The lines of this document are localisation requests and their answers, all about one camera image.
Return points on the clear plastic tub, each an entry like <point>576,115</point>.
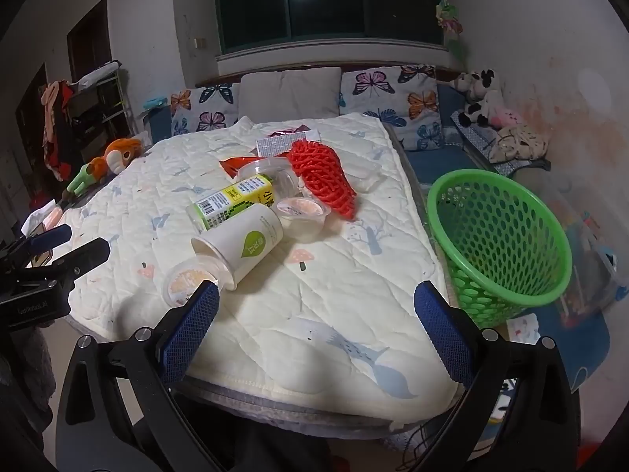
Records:
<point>275,177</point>

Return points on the person's left forearm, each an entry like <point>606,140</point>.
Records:
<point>29,364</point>

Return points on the dark wooden door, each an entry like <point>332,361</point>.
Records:
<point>88,44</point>

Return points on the teal plastic object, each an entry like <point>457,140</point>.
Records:
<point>156,104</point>

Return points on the dark window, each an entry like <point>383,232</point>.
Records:
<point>334,14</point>

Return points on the red foam fruit net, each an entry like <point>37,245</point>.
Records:
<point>319,177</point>

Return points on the red hanging garment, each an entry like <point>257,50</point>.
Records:
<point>56,128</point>

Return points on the white paper cup green leaf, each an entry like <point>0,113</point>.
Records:
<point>245,246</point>

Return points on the clear jelly cup peach lid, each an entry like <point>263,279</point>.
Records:
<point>299,209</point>

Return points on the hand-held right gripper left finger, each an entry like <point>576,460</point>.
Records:
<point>196,329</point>

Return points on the white quilted blanket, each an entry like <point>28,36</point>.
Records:
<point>319,300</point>

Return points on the plain grey pillow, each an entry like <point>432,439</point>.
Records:
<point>290,93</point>

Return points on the green yellow drink carton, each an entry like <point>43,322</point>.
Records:
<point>231,199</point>

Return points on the green plastic basket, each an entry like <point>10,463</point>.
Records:
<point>431,206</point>

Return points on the flower wall decoration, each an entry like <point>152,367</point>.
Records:
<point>449,24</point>

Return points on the orange snack wrapper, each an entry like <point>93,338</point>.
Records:
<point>236,164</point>

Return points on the clear plastic tray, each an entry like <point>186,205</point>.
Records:
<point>367,179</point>

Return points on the metal shelf rack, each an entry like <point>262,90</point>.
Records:
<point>98,108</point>

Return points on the black and white plush toy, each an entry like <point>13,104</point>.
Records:
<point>479,88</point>

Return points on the spotted plush toy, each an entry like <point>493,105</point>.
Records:
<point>521,142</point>

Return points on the large butterfly print pillow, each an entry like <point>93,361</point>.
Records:
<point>393,98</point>

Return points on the pink plush toy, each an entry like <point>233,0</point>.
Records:
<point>506,117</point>

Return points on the clear plastic storage box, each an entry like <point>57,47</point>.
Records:
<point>589,255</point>

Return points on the orange plush toy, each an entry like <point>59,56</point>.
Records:
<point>123,152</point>

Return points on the small butterfly print pillow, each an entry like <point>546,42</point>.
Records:
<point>206,108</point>

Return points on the small clear jelly cup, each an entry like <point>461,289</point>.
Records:
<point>189,278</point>

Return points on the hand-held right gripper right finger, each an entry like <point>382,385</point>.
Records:
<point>437,334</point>

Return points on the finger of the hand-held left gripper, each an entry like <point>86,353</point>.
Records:
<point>49,238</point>
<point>81,258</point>

